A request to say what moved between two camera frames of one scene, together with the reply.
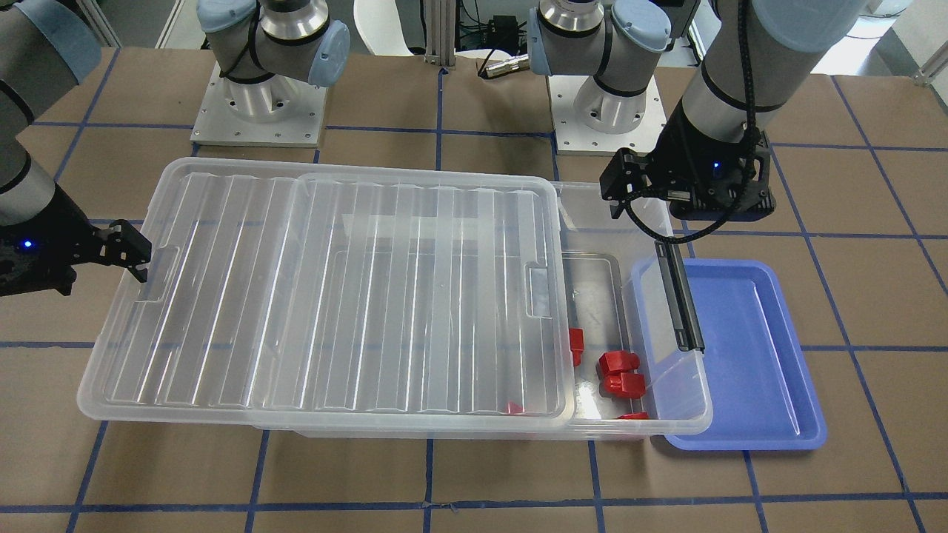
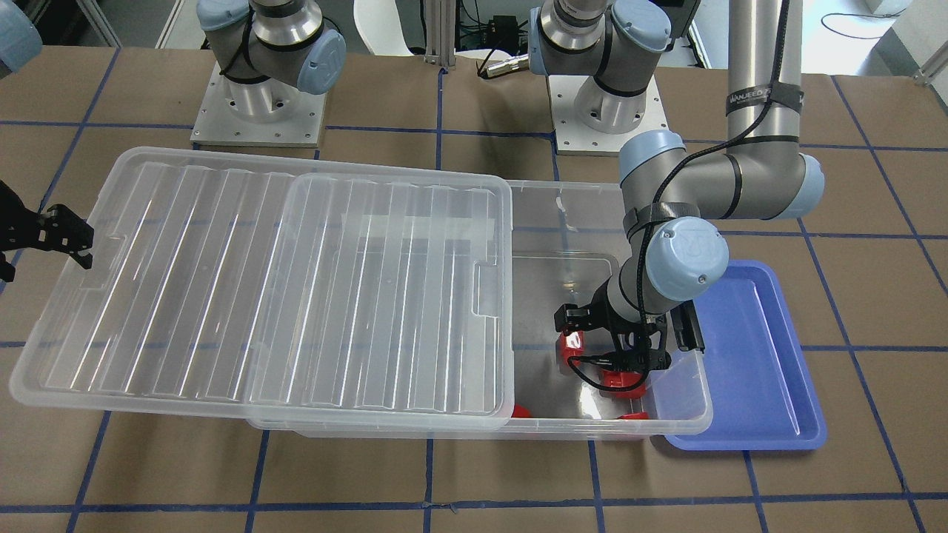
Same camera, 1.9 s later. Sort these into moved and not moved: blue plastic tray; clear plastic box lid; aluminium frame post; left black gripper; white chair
Moved: clear plastic box lid; left black gripper
Not moved: aluminium frame post; white chair; blue plastic tray
